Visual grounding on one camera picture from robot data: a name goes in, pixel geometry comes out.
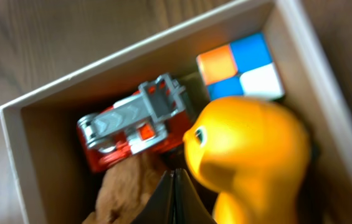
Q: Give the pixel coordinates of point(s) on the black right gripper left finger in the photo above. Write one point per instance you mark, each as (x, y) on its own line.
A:
(160, 207)

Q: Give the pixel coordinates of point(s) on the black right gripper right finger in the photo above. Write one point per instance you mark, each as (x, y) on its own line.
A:
(188, 206)

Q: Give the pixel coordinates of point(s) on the brown plush toy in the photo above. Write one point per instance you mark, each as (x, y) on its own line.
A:
(126, 189)

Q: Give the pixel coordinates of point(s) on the orange squishy figure toy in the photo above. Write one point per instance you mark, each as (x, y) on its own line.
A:
(254, 154)

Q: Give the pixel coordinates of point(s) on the red toy car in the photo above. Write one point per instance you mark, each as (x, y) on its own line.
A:
(154, 118)

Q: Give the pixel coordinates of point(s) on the colourful puzzle cube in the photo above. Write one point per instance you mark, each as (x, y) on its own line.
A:
(243, 67)

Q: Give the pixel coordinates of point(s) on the white cardboard box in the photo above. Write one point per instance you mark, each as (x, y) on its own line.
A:
(40, 127)

